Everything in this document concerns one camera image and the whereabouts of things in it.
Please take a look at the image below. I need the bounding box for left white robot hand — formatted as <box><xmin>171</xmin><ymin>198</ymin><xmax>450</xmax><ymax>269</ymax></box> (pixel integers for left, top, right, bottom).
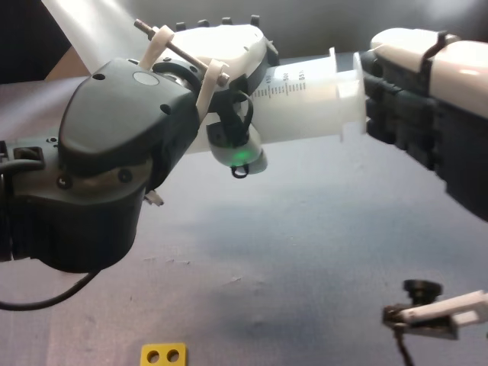
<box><xmin>167</xmin><ymin>14</ymin><xmax>281</xmax><ymax>180</ymax></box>

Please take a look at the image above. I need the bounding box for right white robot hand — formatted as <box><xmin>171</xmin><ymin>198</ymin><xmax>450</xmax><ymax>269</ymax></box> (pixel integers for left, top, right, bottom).
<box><xmin>360</xmin><ymin>27</ymin><xmax>488</xmax><ymax>224</ymax></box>

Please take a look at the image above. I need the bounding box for large clear plastic syringe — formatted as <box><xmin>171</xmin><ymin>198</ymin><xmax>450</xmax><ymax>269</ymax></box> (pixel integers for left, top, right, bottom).
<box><xmin>185</xmin><ymin>47</ymin><xmax>369</xmax><ymax>156</ymax></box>

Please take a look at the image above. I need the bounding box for grey table cloth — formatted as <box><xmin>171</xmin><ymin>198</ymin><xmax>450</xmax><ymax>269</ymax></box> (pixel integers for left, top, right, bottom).
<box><xmin>0</xmin><ymin>49</ymin><xmax>488</xmax><ymax>366</ymax></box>

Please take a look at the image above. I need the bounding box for yellow two-hole block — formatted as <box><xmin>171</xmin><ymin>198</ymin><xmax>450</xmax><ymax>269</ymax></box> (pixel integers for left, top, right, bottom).
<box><xmin>140</xmin><ymin>342</ymin><xmax>188</xmax><ymax>366</ymax></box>

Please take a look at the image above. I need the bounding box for wrist camera on white bracket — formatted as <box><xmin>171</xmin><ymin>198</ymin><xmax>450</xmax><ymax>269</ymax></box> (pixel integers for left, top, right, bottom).
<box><xmin>382</xmin><ymin>279</ymin><xmax>488</xmax><ymax>366</ymax></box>

